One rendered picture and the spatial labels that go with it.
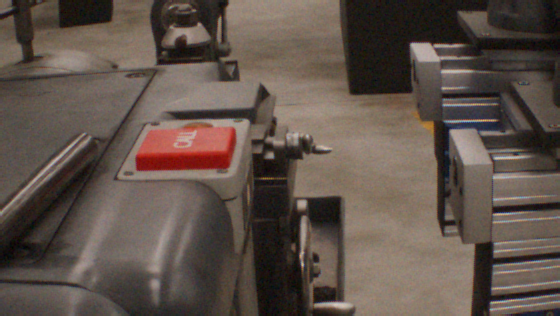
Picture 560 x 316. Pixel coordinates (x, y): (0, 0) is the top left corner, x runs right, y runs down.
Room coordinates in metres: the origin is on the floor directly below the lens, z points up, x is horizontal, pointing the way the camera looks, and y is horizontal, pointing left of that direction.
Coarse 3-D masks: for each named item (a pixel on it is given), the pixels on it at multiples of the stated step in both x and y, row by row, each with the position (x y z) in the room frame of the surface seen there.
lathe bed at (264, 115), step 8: (264, 88) 2.57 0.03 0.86; (264, 96) 2.51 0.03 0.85; (272, 96) 2.56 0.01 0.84; (264, 104) 2.46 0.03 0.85; (272, 104) 2.49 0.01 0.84; (264, 112) 2.41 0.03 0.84; (272, 112) 2.44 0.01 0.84; (256, 120) 2.30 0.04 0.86; (264, 120) 2.36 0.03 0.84; (272, 120) 2.52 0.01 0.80; (272, 128) 2.49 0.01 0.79; (272, 136) 2.43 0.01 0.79
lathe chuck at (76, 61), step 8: (40, 56) 1.22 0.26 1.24; (48, 56) 1.21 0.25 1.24; (56, 56) 1.21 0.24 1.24; (64, 56) 1.21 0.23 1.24; (72, 56) 1.22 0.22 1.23; (80, 56) 1.22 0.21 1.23; (88, 56) 1.23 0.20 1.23; (96, 56) 1.24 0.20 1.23; (8, 64) 1.23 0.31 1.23; (16, 64) 1.21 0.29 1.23; (24, 64) 1.18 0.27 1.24; (32, 64) 1.18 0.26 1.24; (40, 64) 1.17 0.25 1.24; (48, 64) 1.17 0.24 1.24; (56, 64) 1.17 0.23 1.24; (64, 64) 1.18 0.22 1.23; (72, 64) 1.18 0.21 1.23; (80, 64) 1.19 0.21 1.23; (88, 64) 1.20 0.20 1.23; (96, 64) 1.21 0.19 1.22; (104, 64) 1.22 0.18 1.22; (112, 64) 1.23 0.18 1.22; (0, 72) 1.19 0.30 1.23
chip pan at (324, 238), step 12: (312, 228) 2.53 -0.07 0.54; (324, 228) 2.53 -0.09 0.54; (336, 228) 2.52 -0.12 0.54; (312, 240) 2.46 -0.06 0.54; (324, 240) 2.45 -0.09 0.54; (336, 240) 2.45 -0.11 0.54; (324, 252) 2.38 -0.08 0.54; (336, 252) 2.37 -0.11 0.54; (324, 264) 2.31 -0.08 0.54; (336, 264) 2.30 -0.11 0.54; (324, 276) 2.24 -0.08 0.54; (336, 276) 2.24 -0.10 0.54; (336, 288) 2.17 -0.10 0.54; (336, 300) 2.11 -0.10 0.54
